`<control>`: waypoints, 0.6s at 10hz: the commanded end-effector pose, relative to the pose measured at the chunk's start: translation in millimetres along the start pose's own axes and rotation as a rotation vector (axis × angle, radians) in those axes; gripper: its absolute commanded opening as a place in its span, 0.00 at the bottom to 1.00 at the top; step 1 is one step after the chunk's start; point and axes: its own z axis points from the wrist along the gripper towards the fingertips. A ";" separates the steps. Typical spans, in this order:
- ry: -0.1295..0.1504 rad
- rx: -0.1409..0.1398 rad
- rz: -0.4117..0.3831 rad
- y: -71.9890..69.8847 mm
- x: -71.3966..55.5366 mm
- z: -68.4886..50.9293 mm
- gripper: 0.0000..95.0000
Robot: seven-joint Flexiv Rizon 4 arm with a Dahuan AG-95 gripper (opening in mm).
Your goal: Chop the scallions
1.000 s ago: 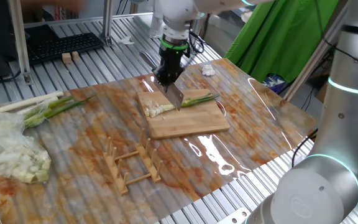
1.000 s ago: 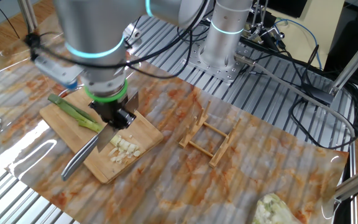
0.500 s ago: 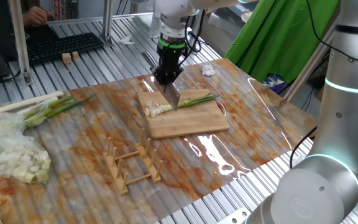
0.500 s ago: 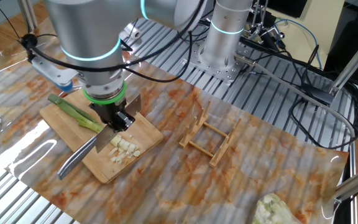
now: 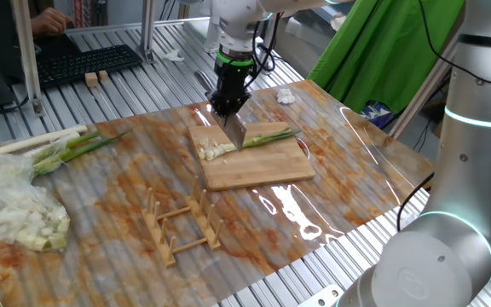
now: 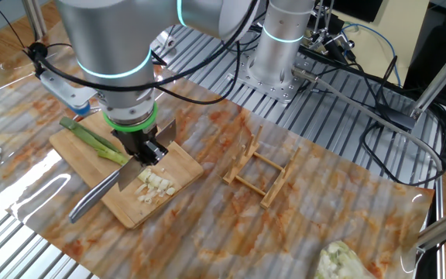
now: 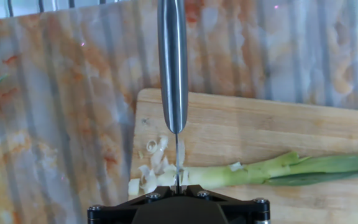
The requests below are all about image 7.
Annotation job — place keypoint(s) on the green scallion stalk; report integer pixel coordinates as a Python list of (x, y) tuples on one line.
[(291, 169)]

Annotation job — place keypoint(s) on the marble pattern plastic mat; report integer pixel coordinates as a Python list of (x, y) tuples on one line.
[(57, 124)]

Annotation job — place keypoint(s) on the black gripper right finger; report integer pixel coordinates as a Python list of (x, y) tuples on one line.
[(247, 211)]

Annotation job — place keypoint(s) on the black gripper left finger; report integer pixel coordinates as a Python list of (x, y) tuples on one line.
[(113, 213)]

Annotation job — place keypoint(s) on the steel cleaver knife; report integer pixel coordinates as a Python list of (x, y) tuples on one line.
[(172, 62)]

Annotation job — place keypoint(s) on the wooden cutting board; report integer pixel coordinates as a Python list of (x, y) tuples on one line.
[(259, 130)]

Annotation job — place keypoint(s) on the chopped scallion pieces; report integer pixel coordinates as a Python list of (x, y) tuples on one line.
[(157, 174)]

